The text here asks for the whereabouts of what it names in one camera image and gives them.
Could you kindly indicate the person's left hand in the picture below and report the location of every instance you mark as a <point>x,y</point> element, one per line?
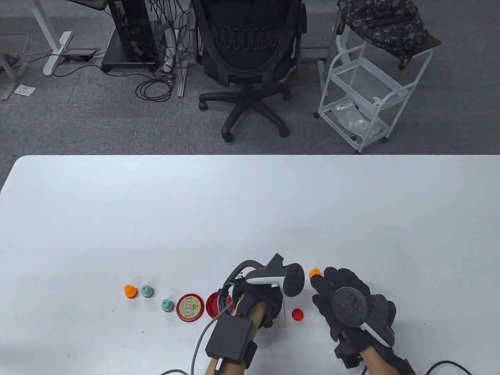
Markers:
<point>273,300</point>

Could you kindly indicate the person's right hand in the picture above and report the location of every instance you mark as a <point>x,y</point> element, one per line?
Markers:
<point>343,278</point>

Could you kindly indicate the spiral lined notebook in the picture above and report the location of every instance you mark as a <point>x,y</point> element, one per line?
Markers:
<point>284,318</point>

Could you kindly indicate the red stamp cap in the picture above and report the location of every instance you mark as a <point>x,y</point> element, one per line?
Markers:
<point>297,314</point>

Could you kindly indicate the orange reward stamp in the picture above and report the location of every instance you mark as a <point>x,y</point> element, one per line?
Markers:
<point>130,291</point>
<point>313,272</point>

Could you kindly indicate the red ink pad base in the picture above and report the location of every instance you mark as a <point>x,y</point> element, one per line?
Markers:
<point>213,304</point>

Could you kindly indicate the red ink tin lid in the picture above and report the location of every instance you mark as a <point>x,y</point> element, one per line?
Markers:
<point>190,307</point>

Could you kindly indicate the green reward stamp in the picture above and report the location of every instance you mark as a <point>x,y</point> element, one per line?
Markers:
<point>167,304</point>
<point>147,291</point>

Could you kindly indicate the person's left forearm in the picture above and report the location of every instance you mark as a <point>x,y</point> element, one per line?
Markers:
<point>258,314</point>

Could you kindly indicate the person's right forearm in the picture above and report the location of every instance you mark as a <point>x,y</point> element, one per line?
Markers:
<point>375,363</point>

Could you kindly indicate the black white left hand controller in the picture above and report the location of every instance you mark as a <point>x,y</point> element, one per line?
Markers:
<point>289,279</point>

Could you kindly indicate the black white hand controller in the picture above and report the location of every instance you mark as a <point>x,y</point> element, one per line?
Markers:
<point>289,279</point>
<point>349,304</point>

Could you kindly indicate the black white right hand controller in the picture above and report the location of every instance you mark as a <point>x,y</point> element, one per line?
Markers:
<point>349,304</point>

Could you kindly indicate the clear plastic bag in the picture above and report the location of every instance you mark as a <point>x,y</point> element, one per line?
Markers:
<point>351,117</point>

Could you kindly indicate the small white plastic part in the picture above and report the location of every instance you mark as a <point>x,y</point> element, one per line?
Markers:
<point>377,101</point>

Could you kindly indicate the white metal trolley cart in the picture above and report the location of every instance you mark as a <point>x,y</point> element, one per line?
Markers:
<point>361,76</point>

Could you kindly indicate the grey floor outlet cover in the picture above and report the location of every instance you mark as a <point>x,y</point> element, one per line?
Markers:
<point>312,54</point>

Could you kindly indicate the slim white desk leg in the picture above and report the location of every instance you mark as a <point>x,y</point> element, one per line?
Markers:
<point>180,84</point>

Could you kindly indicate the black mesh office chair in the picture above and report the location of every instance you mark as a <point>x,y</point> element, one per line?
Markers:
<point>250,50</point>

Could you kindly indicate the dark brown flat board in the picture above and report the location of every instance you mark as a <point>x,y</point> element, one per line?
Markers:
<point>431,42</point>

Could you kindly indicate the black patterned bag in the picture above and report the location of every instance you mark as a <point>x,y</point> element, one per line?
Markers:
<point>383,23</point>

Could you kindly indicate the black computer stand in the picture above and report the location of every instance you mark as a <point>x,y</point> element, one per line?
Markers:
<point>117,58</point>

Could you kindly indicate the black computer tower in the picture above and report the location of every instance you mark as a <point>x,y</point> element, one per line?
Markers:
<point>131,27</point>

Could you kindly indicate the black power strip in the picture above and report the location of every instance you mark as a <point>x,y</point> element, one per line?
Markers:
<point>82,54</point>

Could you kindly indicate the white paper scrap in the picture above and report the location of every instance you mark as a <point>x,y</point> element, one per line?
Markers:
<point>24,90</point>

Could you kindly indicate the white T-shaped desk leg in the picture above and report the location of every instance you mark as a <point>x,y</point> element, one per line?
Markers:
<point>58,49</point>

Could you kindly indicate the grey desk leg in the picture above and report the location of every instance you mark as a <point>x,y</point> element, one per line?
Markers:
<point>8,91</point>

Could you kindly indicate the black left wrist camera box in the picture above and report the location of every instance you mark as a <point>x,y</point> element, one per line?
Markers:
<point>230,338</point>

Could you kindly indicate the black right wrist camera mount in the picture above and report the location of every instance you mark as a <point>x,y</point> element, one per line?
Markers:
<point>345,355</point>

